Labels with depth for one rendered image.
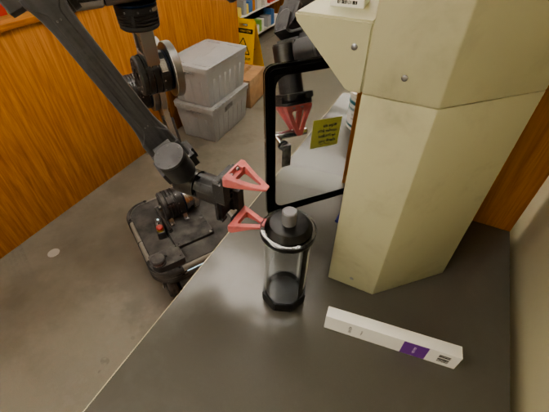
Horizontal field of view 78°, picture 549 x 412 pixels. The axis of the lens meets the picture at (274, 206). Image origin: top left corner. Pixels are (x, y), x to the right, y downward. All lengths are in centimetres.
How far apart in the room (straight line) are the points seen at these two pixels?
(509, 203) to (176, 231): 152
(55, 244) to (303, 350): 203
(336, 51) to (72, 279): 202
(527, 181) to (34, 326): 217
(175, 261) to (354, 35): 146
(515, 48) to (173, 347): 77
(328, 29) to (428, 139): 22
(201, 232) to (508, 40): 163
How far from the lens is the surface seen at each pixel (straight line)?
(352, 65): 55
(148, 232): 202
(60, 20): 71
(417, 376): 80
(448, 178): 67
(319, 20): 55
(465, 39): 52
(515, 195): 108
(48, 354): 209
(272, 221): 64
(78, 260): 239
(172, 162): 64
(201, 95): 291
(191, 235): 190
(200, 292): 85
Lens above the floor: 164
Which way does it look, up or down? 43 degrees down
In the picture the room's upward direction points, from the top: straight up
